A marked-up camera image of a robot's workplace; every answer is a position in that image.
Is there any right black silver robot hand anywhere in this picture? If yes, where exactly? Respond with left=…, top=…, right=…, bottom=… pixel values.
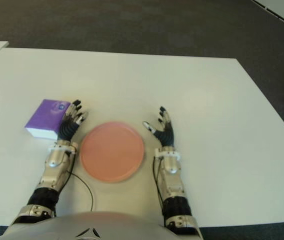
left=141, top=106, right=176, bottom=148

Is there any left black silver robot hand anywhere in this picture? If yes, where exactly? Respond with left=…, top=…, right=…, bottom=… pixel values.
left=56, top=99, right=89, bottom=143

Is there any purple tissue paper pack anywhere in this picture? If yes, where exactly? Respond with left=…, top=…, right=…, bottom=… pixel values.
left=24, top=98, right=72, bottom=141

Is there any pink round plate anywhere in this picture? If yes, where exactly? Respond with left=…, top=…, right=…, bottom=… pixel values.
left=79, top=121, right=147, bottom=184

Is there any silver robot torso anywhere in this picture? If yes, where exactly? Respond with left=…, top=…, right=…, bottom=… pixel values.
left=0, top=211, right=202, bottom=240

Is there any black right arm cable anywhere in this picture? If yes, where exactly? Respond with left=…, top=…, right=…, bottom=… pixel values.
left=152, top=155, right=165, bottom=213

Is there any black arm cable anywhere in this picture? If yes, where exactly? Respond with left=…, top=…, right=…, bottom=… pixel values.
left=152, top=155, right=165, bottom=213
left=65, top=149, right=94, bottom=212

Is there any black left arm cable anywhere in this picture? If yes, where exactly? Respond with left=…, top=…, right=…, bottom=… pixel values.
left=65, top=149, right=94, bottom=212

